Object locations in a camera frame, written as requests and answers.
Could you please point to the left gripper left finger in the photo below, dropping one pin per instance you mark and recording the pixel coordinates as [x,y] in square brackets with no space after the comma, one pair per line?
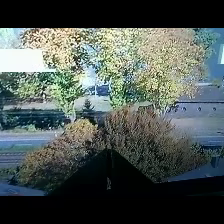
[91,178]

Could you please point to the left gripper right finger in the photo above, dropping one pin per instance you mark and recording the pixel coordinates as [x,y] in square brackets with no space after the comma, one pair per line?
[128,178]

